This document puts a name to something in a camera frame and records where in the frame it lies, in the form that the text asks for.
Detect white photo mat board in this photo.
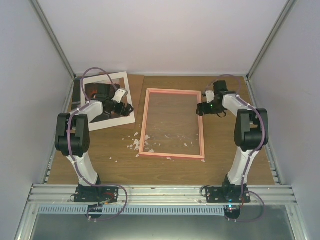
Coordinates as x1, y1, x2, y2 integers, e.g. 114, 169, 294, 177
83, 72, 136, 132

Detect dark landscape photo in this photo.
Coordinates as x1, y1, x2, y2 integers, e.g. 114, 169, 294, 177
85, 83, 121, 122

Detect pink wooden picture frame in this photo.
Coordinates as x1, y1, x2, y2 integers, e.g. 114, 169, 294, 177
138, 88, 205, 161

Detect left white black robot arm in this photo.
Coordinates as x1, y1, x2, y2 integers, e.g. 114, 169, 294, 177
55, 83, 134, 202

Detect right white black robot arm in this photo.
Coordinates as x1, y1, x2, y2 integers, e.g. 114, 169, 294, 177
196, 80, 269, 203

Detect brown cardboard backing sheet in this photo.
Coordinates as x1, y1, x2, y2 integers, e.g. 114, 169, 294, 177
98, 74, 144, 120

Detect white paint flake cluster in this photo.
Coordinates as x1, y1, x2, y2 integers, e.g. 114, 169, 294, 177
104, 132, 206, 163

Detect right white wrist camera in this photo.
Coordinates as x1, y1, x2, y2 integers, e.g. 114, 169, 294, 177
204, 90, 215, 103

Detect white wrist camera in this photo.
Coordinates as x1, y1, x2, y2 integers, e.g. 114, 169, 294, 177
112, 88, 129, 103
204, 90, 215, 103

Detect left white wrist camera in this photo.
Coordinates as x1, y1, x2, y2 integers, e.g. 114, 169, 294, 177
112, 88, 129, 103

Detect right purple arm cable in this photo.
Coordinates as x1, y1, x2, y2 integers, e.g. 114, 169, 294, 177
204, 74, 266, 223

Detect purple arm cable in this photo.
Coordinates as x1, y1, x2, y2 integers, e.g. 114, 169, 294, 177
204, 74, 266, 223
67, 67, 129, 222

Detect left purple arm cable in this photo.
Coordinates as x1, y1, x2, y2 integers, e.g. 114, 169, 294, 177
67, 67, 129, 222

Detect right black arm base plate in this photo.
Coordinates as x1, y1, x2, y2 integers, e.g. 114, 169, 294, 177
204, 186, 251, 204

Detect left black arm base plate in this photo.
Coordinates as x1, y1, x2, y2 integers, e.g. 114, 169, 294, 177
72, 185, 119, 204

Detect grey slotted cable duct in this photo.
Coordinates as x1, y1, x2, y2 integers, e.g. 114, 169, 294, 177
38, 204, 225, 216

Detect aluminium front rail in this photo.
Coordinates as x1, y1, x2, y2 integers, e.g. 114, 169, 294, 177
27, 184, 297, 205

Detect left aluminium corner post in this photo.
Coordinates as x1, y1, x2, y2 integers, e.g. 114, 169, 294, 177
29, 0, 75, 80

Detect aluminium corner post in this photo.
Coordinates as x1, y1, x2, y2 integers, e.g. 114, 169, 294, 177
29, 0, 75, 80
246, 0, 297, 80

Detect right aluminium corner post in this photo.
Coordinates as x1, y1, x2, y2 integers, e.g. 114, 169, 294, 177
246, 0, 297, 80

